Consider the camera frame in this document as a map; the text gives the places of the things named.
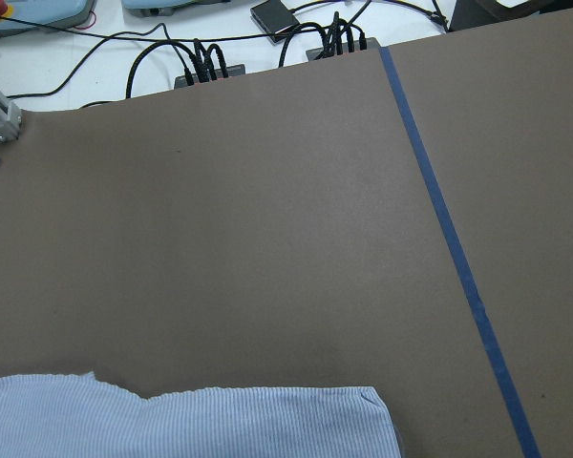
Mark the small black device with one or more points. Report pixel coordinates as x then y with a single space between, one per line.
273 17

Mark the light blue striped shirt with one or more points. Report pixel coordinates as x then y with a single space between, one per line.
80 416

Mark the blue teach pendant tablet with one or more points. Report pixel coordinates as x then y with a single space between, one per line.
46 15
153 8

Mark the black box white label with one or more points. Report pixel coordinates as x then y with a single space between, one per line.
470 14

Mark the orange black usb hub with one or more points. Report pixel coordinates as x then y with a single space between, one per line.
338 38
208 65

